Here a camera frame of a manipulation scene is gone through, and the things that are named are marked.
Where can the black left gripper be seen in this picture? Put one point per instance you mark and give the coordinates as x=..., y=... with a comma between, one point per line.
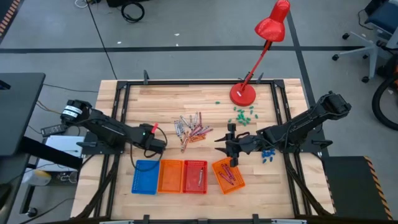
x=154, y=144

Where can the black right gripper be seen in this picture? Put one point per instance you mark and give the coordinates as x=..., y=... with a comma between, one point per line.
x=245, y=143

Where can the purple crayon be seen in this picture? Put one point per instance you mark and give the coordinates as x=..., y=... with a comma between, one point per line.
x=200, y=119
x=226, y=172
x=230, y=172
x=225, y=178
x=202, y=129
x=196, y=131
x=206, y=131

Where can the orange plastic basket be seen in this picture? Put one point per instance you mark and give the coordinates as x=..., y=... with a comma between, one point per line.
x=170, y=177
x=237, y=182

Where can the red plastic basket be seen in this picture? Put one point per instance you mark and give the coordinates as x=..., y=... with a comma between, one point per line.
x=191, y=177

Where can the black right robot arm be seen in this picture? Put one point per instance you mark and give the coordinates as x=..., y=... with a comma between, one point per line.
x=304, y=121

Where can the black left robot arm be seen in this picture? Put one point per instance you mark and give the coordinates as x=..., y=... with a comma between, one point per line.
x=105, y=127

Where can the red tag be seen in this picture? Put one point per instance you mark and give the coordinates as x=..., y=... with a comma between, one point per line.
x=154, y=128

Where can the blue plastic basket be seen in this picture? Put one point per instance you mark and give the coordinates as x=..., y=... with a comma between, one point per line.
x=144, y=179

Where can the white box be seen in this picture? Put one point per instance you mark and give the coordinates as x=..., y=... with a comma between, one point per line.
x=62, y=146

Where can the black power adapter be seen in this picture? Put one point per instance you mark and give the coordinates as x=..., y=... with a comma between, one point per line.
x=53, y=130

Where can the cream plastic object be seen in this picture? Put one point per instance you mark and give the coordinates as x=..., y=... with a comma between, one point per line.
x=37, y=178

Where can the red desk lamp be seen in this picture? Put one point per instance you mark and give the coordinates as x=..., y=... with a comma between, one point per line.
x=270, y=26

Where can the black hazard-striped platform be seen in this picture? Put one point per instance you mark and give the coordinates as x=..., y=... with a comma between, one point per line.
x=351, y=186

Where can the black desk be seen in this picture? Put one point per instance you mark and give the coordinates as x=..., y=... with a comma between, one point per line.
x=18, y=112

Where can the black floor box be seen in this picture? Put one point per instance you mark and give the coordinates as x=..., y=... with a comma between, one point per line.
x=115, y=2

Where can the grey office chair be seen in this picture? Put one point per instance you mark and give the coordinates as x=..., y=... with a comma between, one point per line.
x=371, y=49

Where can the black hazard-striped mat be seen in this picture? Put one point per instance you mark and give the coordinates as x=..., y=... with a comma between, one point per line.
x=4, y=12

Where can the black aluminium table frame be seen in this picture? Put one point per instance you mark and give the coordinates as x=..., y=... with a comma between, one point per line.
x=199, y=82

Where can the black frame clamp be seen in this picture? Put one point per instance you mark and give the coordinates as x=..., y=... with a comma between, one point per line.
x=255, y=218
x=146, y=219

